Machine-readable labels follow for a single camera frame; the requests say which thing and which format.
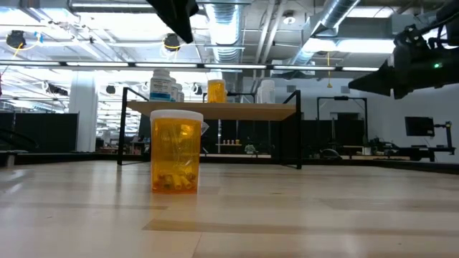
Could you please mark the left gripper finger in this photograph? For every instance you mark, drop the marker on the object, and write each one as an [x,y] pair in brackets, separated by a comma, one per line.
[175,14]

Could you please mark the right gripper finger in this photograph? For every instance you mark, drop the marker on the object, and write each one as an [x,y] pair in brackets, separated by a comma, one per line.
[380,81]

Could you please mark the clear plastic bottle white cap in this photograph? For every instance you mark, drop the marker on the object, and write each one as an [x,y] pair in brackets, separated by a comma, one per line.
[269,92]

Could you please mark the bright ceiling light panel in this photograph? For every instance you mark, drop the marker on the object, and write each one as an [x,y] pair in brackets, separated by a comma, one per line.
[358,46]
[107,7]

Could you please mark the black monitor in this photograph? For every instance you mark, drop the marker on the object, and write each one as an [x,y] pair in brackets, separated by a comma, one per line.
[419,126]

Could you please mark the black partition panel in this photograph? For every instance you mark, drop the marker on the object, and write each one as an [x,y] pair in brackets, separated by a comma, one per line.
[43,132]

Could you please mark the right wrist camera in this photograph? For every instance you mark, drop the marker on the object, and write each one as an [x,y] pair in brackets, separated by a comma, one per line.
[412,37]

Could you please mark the black background frame stand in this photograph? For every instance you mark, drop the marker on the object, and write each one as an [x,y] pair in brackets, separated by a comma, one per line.
[340,97]

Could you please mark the long ceiling light rail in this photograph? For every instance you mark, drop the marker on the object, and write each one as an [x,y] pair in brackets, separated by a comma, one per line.
[165,65]

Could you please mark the silver ventilation duct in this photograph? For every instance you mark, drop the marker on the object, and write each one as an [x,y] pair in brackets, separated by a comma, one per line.
[333,14]
[226,32]

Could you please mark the black aluminium table frame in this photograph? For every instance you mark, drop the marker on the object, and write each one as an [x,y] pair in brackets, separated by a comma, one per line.
[340,162]

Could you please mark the wooden shelf black frame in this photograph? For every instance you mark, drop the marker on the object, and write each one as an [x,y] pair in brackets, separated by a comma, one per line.
[233,110]

